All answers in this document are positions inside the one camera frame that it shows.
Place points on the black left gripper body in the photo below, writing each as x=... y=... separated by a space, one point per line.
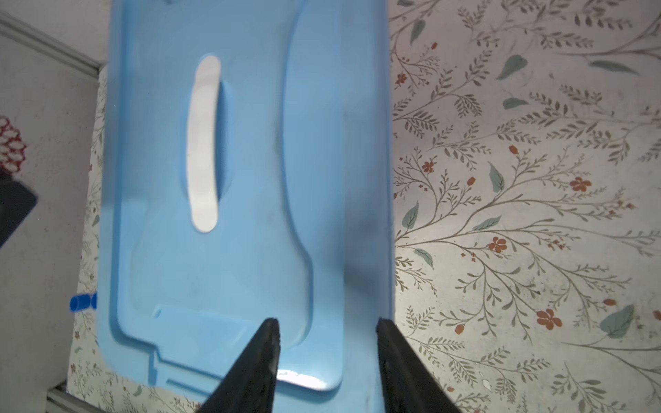
x=17 y=201

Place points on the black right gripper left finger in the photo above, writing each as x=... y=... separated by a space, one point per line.
x=250 y=383

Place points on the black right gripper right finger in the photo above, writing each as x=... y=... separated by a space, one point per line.
x=407 y=385

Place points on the blue capped test tube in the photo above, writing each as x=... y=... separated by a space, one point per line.
x=83 y=302

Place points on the blue plastic lid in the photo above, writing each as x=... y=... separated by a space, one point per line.
x=247 y=175

